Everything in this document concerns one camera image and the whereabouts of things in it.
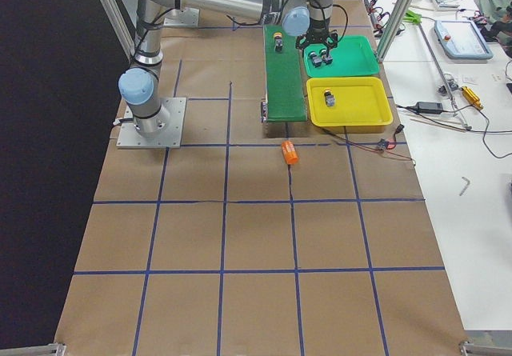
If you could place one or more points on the gold resistor block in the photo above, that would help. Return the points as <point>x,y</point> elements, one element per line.
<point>471,97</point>

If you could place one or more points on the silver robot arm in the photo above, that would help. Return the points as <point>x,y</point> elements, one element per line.
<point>139,84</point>

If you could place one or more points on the yellow push button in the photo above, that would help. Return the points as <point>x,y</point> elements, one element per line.
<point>278,42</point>
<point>329,98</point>

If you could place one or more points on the yellow push button front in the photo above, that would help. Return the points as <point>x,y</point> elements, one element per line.
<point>278,42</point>

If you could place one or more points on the green plastic tray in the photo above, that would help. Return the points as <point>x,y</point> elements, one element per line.
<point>353,57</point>

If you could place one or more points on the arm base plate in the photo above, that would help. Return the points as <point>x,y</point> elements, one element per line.
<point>188,18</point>
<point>161,131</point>

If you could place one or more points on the yellow plastic tray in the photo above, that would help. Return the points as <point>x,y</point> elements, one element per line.
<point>361,104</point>

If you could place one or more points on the black power adapter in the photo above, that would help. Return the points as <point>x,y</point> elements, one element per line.
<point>429,107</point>

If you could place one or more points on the green conveyor belt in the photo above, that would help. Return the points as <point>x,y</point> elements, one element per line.
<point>284,100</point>

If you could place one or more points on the silver allen key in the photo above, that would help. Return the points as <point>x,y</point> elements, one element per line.
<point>465,187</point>

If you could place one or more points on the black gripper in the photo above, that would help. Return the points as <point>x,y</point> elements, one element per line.
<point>318,34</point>

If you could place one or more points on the blue teach pendant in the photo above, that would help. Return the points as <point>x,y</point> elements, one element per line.
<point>462,40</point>

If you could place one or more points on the green handled reach grabber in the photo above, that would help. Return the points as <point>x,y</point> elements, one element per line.
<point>416,18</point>

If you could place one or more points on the aluminium frame post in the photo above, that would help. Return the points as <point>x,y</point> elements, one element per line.
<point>391,29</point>

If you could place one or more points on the small circuit board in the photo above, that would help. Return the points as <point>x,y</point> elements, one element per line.
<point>383,145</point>

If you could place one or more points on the orange cylinder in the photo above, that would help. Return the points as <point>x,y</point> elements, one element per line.
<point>289,152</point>

